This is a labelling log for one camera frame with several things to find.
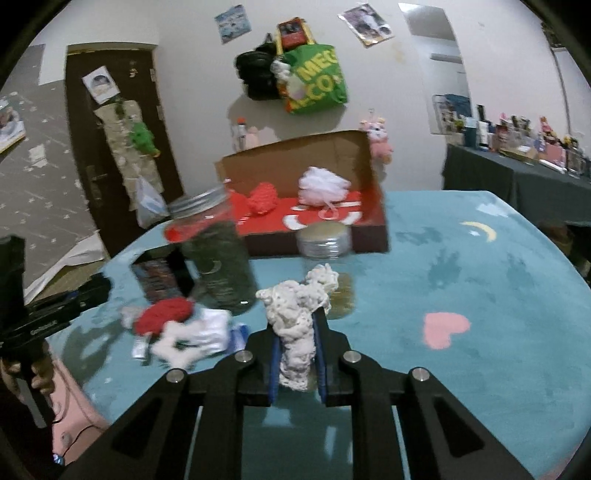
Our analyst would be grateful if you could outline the blue and white packet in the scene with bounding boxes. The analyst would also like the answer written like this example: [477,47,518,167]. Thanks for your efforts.
[228,323,251,355]

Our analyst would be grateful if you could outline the green plush toy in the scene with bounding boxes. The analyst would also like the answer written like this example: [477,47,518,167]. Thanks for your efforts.
[127,122,161,158]

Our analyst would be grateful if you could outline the red fabric scrunchie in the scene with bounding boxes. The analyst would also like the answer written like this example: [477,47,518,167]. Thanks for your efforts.
[134,298,195,337]

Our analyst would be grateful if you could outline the cream crocheted scrunchie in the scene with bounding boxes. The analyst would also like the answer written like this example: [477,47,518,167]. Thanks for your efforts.
[256,263,340,393]

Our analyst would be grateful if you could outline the clear plastic bag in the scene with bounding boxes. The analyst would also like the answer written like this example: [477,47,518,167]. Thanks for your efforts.
[134,175,169,229]

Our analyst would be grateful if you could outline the blue collage poster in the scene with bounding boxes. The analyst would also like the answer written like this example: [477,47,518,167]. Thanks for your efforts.
[431,93,472,136]

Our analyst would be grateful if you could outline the red mesh bath sponge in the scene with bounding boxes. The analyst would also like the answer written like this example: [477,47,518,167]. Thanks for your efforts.
[247,182,279,217]

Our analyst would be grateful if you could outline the person's left hand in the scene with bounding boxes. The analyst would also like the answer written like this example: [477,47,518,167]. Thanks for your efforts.
[0,355,57,398]

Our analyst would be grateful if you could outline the blue wall poster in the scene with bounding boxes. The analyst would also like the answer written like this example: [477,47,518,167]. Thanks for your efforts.
[214,4,252,45]

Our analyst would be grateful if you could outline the portrait door poster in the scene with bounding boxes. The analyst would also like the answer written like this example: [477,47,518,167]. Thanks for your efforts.
[82,66,118,104]

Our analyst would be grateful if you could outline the glass jar with dark contents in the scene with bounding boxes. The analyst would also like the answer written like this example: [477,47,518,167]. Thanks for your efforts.
[166,185,258,317]

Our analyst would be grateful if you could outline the glass jar with silver lid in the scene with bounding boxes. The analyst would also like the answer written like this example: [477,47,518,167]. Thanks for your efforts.
[295,223,356,320]

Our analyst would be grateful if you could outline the dark wooden door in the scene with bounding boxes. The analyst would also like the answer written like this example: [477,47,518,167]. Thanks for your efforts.
[65,44,185,259]

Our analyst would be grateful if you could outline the photo wall poster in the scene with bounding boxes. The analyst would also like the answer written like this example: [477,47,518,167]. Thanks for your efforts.
[337,4,395,48]

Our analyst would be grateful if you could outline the black bag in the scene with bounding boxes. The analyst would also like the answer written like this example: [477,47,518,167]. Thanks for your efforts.
[235,33,282,100]

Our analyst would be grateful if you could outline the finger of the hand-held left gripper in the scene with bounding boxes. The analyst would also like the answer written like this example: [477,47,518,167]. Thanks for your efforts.
[25,272,112,334]

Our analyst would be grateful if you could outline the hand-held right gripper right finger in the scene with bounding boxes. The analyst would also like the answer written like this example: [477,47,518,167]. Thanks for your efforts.
[311,310,536,480]

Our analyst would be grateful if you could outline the pink plush with white face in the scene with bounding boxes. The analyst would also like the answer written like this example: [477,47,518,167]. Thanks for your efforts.
[360,116,394,164]

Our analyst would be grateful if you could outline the side table with dark cloth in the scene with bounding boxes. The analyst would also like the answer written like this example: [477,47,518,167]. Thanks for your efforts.
[441,143,591,227]

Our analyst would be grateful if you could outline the picture book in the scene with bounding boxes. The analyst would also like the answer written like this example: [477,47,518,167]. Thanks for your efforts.
[0,99,27,153]

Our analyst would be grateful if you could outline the row of desk trinkets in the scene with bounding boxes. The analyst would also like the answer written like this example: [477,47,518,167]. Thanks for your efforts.
[462,104,591,178]

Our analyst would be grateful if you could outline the red and yellow bag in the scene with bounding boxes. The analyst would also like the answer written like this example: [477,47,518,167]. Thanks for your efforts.
[276,17,315,54]

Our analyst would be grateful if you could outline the metal door handle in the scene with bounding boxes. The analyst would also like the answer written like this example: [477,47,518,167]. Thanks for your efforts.
[87,166,108,201]

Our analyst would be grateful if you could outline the small silver packet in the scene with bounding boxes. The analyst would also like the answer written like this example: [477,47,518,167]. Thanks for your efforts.
[133,336,154,365]

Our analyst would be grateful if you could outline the white mesh bath pouf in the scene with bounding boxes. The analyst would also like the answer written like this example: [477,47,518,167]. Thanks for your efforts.
[298,166,352,219]

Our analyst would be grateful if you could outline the white fluffy scrunchie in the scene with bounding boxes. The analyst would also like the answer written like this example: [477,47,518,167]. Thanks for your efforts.
[151,322,206,370]

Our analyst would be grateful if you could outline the cardboard box with red inside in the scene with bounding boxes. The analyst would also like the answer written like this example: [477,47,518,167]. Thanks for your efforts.
[215,130,391,257]

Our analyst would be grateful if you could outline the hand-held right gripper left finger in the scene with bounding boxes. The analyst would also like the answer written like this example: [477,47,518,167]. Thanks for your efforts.
[60,323,282,480]

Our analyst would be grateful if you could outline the dark printed packet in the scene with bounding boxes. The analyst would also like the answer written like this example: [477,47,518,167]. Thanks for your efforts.
[130,251,197,302]

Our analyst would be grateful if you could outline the beige hanging organizer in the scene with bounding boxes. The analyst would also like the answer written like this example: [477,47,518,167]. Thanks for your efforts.
[95,98,164,197]

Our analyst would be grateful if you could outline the green tote bag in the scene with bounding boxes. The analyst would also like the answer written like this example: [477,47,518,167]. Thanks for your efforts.
[279,44,349,115]

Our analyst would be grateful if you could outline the person's pink clothing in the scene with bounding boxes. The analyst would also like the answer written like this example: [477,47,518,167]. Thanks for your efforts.
[46,351,112,457]

